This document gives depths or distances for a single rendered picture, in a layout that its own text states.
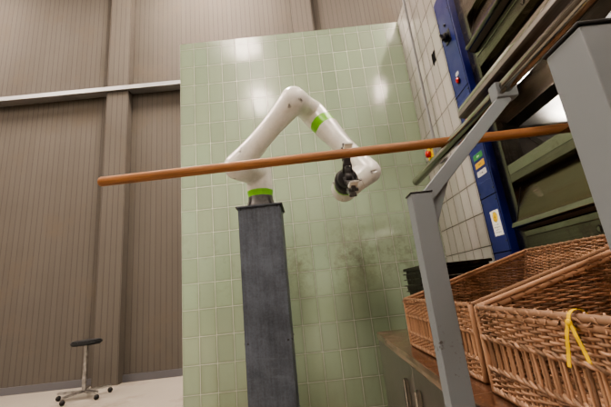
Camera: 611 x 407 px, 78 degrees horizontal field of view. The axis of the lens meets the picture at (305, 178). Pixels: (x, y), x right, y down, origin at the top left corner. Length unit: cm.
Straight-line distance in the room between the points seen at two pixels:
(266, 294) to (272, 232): 28
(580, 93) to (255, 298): 155
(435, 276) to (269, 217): 114
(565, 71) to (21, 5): 768
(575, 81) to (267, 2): 618
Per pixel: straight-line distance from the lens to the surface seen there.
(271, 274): 173
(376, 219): 239
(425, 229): 74
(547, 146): 146
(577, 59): 34
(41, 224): 595
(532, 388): 72
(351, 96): 266
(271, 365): 176
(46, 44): 712
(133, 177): 127
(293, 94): 166
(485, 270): 150
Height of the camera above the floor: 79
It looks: 17 degrees up
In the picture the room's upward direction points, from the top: 6 degrees counter-clockwise
